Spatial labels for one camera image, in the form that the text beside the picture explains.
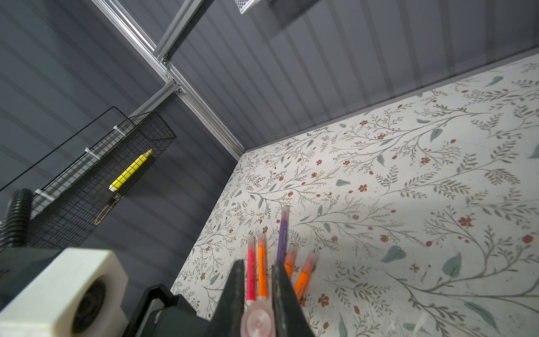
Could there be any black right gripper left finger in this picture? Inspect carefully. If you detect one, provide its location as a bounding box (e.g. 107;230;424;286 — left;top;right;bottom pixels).
203;260;245;336

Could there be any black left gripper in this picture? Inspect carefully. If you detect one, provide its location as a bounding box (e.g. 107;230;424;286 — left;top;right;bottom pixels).
122;284;219;336

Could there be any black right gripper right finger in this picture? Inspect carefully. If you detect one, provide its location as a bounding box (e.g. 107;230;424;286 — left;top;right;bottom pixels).
272;261;315;337

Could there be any translucent pink pen cap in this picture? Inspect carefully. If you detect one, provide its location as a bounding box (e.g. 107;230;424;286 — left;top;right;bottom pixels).
240;300;276;337

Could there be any orange highlighter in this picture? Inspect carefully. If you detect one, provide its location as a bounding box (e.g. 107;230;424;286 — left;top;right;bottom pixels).
258;233;268;300
294;251;319;300
284;243;299;278

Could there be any pink highlighter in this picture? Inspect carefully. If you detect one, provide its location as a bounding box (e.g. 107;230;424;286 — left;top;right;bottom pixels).
246;237;256;306

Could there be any purple highlighter pen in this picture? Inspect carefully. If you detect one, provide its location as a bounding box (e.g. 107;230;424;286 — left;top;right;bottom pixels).
276;206;290;262

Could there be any yellow highlighter in basket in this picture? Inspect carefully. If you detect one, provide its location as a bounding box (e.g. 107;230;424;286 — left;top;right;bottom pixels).
108;149;153;192

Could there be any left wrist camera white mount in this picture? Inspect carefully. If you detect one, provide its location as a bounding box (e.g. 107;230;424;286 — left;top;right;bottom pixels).
1;248;129;336

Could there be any black wire basket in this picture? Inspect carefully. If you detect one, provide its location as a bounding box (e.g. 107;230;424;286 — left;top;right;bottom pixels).
0;106;178;250

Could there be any aluminium enclosure frame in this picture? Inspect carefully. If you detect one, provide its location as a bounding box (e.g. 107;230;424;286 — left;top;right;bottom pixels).
93;1;245;160

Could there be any white wire basket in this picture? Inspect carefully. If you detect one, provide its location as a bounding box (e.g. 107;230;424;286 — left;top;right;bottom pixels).
234;0;261;15

